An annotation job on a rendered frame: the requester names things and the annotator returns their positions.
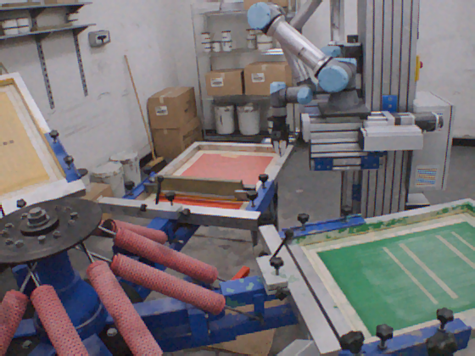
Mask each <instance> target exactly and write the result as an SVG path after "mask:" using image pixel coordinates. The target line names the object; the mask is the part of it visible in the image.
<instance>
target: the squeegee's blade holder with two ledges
mask: <svg viewBox="0 0 475 356"><path fill-rule="evenodd" d="M168 191H170V190H160V192H161V193H164V194H166V193H167V192H168ZM171 192H175V194H176V195H182V196H192V197H212V198H223V199H234V198H235V197H234V196H224V195H214V194H203V193H191V192H182V191H171Z"/></svg>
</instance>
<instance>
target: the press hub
mask: <svg viewBox="0 0 475 356"><path fill-rule="evenodd" d="M102 218H103V213H102V209H101V208H100V207H99V206H98V205H97V204H96V203H95V202H93V201H91V200H88V199H84V198H77V197H66V198H57V199H52V200H47V201H44V202H42V201H41V202H37V203H33V204H30V205H27V206H24V207H23V208H21V209H17V210H15V211H14V212H12V213H11V212H10V213H8V214H5V215H4V216H3V217H2V218H0V265H3V266H9V265H17V264H20V265H22V264H29V263H34V262H38V263H37V264H36V268H35V269H36V272H37V275H38V278H39V282H40V284H41V286H43V285H49V286H53V288H54V290H55V291H56V293H57V294H58V296H59V299H60V301H61V303H62V304H63V306H64V309H65V311H66V313H67V315H68V316H69V318H70V320H71V322H72V324H73V326H74V327H75V330H76V331H77V333H78V335H79V337H80V339H81V340H86V339H87V338H88V337H91V336H92V335H94V334H95V333H96V334H97V336H98V338H99V339H100V340H101V342H102V343H103V344H104V345H105V347H106V348H107V349H108V350H109V352H110V353H111V355H112V356H134V355H133V353H132V351H131V350H130V348H129V347H128V345H127V343H126V341H125V339H124V337H123V336H122V335H121V334H120V331H119V330H118V328H117V326H116V324H115V323H114V324H110V325H106V319H107V315H108V310H107V309H106V308H105V306H104V304H103V302H102V300H101V298H100V297H99V295H98V294H97V292H96V291H95V289H93V285H92V283H91V282H90V280H89V278H88V279H84V280H82V279H81V276H80V273H79V272H78V271H77V270H75V269H73V268H72V265H71V262H70V257H69V254H68V252H67V250H71V249H72V248H74V247H75V246H77V245H79V244H81V242H83V241H85V240H86V239H87V238H88V237H90V236H91V235H92V234H93V233H94V232H95V231H96V230H97V228H98V227H99V226H100V223H101V221H102ZM120 286H121V287H122V289H123V291H124V292H125V294H126V296H127V297H128V299H129V300H130V302H131V304H134V303H143V300H142V299H141V297H140V295H139V294H138V292H137V291H136V290H135V289H134V288H132V286H130V285H128V284H126V283H125V282H122V281H121V282H120ZM29 319H33V325H34V328H35V331H36V335H33V336H25V337H15V338H13V339H12V341H11V343H10V344H9V347H8V349H7V352H6V353H5V355H4V356H27V355H28V354H29V353H30V352H31V351H32V350H33V349H34V348H35V347H36V346H37V345H38V343H40V342H44V343H46V344H48V345H53V343H52V341H51V339H50V337H49V335H48V333H47V331H46V329H45V327H44V325H43V323H42V321H41V319H40V317H39V315H38V313H37V311H36V309H35V307H34V305H33V302H32V301H30V303H29V304H28V306H27V309H26V311H25V314H24V316H23V317H22V318H21V320H29Z"/></svg>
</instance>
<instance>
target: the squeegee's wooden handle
mask: <svg viewBox="0 0 475 356"><path fill-rule="evenodd" d="M158 175H160V174H156V175H155V176H154V184H158V181H157V176H158ZM162 176H163V177H164V180H163V181H162V182H161V187H160V190H171V191H182V192H191V193H203V194H214V195H224V196H234V197H235V198H236V193H235V191H243V180H239V179H226V178H213V177H199V176H186V175H162Z"/></svg>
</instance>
